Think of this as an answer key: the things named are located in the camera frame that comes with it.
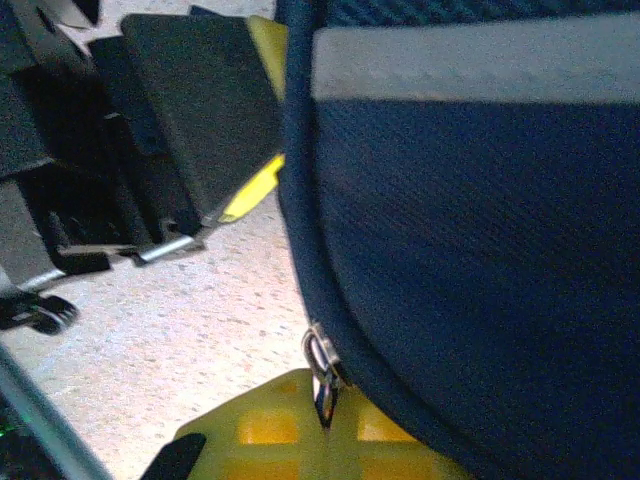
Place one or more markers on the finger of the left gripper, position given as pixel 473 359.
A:
pixel 210 110

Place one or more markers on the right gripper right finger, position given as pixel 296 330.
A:
pixel 375 450

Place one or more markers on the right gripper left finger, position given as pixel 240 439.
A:
pixel 260 440

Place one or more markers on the navy blue backpack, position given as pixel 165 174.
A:
pixel 475 225

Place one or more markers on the aluminium frame rail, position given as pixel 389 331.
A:
pixel 50 420

